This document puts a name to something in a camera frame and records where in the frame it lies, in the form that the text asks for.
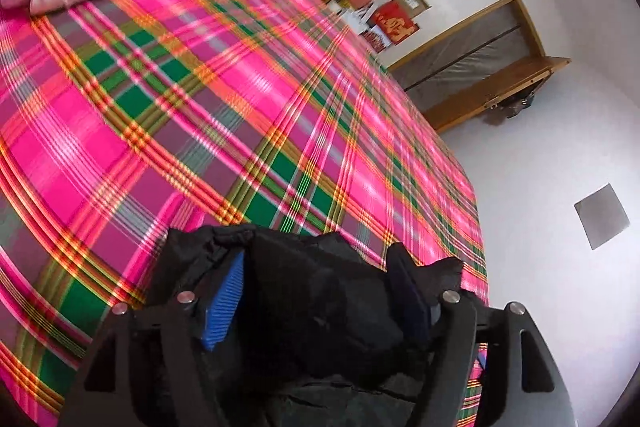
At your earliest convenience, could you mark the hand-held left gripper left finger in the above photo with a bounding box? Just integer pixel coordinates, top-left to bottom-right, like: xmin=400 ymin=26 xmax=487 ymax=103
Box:
xmin=60 ymin=252 xmax=246 ymax=427

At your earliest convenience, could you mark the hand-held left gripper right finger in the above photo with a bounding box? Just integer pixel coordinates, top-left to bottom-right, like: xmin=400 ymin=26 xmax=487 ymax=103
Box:
xmin=387 ymin=243 xmax=572 ymax=427

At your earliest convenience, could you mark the black puffer jacket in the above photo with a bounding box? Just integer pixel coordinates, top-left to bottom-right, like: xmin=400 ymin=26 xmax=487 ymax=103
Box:
xmin=145 ymin=227 xmax=481 ymax=427

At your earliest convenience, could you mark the pink plaid bed sheet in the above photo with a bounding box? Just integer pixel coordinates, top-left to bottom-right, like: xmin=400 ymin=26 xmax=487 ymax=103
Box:
xmin=0 ymin=0 xmax=489 ymax=427

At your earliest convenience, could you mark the hanging brown bag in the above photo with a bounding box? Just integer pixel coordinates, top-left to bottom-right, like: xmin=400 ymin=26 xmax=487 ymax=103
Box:
xmin=482 ymin=88 xmax=537 ymax=128

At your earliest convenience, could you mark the wooden door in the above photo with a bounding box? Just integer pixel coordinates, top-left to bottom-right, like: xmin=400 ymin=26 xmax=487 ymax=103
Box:
xmin=425 ymin=56 xmax=572 ymax=134

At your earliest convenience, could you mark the red gift box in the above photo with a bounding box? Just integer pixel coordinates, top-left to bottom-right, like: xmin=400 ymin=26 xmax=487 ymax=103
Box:
xmin=370 ymin=2 xmax=419 ymax=46

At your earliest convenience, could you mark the cardboard box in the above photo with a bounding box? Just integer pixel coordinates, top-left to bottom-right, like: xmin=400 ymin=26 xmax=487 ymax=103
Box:
xmin=390 ymin=0 xmax=432 ymax=16

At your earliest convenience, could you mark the grey wall panel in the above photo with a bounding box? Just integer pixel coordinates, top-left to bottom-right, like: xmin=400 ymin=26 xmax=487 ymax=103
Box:
xmin=574 ymin=183 xmax=631 ymax=251

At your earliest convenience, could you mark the wooden frame with grey curtain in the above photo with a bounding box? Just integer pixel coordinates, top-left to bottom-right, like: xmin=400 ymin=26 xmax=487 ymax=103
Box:
xmin=387 ymin=0 xmax=547 ymax=108

